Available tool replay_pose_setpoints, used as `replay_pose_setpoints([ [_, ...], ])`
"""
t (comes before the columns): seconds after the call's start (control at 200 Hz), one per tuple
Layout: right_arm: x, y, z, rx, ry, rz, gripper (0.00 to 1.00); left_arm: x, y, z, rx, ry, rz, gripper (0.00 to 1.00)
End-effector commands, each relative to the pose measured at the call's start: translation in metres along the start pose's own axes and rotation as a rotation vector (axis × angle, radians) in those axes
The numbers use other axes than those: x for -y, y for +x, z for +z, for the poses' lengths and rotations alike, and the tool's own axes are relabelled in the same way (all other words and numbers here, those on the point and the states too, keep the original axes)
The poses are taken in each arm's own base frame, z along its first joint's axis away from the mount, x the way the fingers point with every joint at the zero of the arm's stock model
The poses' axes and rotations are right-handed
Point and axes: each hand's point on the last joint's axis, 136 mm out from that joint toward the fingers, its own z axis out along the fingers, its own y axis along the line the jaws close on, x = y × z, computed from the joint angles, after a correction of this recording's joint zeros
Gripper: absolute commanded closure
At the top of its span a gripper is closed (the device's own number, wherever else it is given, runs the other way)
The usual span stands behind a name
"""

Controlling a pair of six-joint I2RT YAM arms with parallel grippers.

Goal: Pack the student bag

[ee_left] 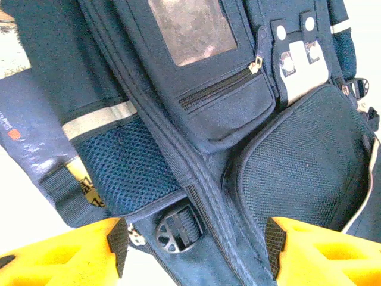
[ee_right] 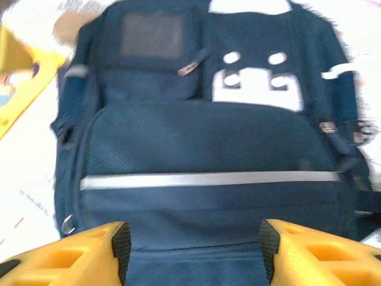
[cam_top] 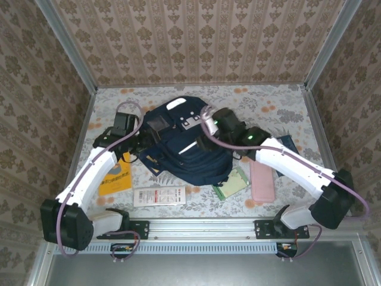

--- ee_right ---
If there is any navy blue student backpack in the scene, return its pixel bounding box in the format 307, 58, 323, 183
49, 0, 381, 286

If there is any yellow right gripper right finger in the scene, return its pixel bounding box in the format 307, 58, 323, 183
260, 218, 381, 286

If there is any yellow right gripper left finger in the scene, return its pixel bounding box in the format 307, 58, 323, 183
0, 221, 132, 286

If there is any yellow illustrated book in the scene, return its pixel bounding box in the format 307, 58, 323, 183
0, 26, 75, 141

